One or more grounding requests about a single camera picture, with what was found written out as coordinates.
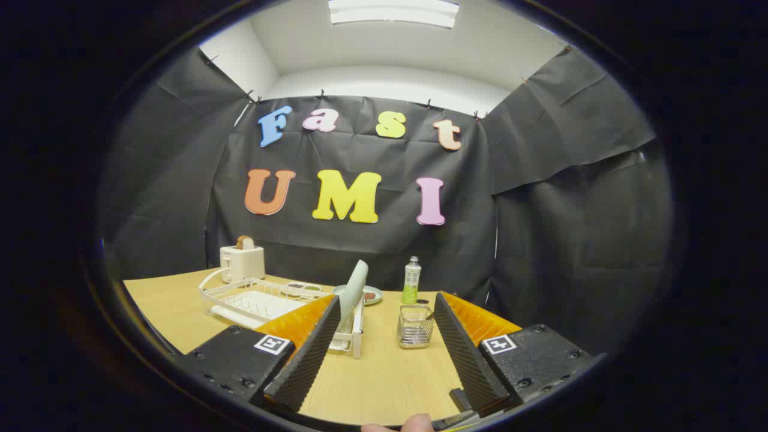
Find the white toaster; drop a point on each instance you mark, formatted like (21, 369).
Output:
(242, 263)

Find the pale green plate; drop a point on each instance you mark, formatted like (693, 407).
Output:
(354, 288)

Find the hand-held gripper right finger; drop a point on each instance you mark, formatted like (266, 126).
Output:
(471, 360)

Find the bread slice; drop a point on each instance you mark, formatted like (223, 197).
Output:
(245, 242)

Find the plate with food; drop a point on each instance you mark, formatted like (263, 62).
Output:
(375, 290)

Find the green label bottle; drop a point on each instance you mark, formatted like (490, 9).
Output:
(411, 279)

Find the ceiling light panel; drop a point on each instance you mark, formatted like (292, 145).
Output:
(393, 12)

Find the black backdrop cloth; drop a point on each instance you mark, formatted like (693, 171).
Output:
(360, 252)

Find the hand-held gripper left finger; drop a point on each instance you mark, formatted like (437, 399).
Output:
(303, 366)

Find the small white sauce tray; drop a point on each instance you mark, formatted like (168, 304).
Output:
(303, 289)

